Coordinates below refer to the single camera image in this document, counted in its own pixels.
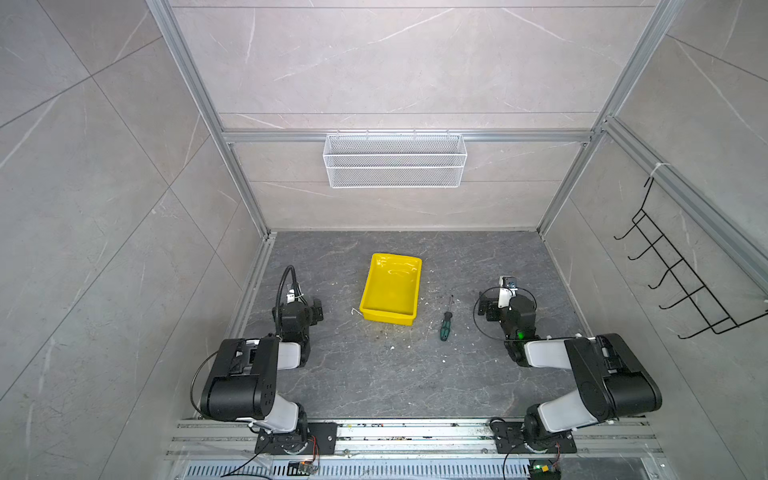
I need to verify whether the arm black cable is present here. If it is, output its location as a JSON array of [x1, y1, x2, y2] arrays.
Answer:
[[275, 264, 299, 313], [472, 286, 511, 343]]

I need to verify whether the white wire mesh basket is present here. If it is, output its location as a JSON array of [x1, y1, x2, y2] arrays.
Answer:
[[323, 133, 468, 189]]

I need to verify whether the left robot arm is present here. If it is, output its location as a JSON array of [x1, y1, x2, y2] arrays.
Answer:
[[190, 299, 338, 456]]

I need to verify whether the aluminium frame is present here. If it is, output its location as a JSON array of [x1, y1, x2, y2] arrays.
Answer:
[[146, 0, 768, 337]]

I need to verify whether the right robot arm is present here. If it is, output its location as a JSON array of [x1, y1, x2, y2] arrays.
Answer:
[[473, 286, 663, 453]]

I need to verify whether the yellow plastic bin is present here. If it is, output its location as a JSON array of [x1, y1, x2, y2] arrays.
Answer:
[[359, 253, 423, 327]]

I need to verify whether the black wire hook rack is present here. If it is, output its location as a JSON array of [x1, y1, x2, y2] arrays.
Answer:
[[613, 178, 767, 340]]

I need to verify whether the green black handled screwdriver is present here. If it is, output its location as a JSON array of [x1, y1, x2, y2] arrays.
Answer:
[[439, 295, 454, 342]]

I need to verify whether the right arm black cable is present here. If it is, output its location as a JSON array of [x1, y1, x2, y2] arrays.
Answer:
[[472, 286, 511, 343]]

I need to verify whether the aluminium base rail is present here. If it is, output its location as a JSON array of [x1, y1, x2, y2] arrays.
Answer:
[[158, 417, 676, 479]]

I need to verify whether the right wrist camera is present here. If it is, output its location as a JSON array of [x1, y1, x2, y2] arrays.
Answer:
[[497, 276, 518, 309]]

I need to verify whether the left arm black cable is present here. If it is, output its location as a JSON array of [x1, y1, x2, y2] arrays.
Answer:
[[275, 264, 299, 313]]

